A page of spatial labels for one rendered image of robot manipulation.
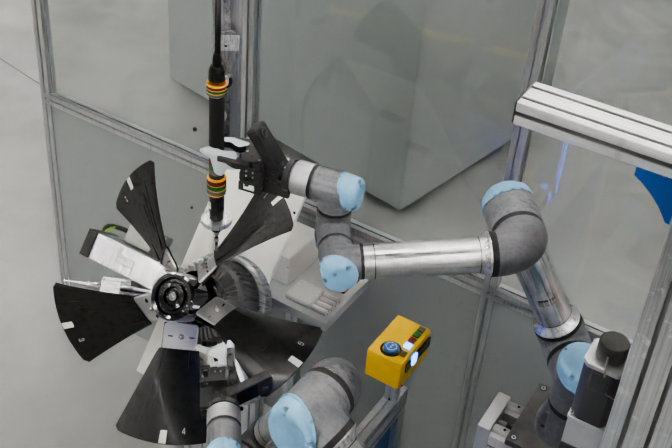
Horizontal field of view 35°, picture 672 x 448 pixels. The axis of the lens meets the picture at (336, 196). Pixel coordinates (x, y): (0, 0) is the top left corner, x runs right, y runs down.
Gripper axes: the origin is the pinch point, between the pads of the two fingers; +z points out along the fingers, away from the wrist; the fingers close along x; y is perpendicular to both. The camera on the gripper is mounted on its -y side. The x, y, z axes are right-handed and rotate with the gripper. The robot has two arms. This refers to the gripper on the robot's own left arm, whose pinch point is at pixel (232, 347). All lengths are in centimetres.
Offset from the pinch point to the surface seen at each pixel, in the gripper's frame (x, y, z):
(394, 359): 14.9, -39.0, 6.0
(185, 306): -4.5, 10.8, 10.6
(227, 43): -41, -3, 73
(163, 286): -6.5, 16.0, 16.3
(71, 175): 43, 61, 139
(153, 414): 17.2, 20.8, -3.0
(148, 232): -10.6, 20.0, 32.8
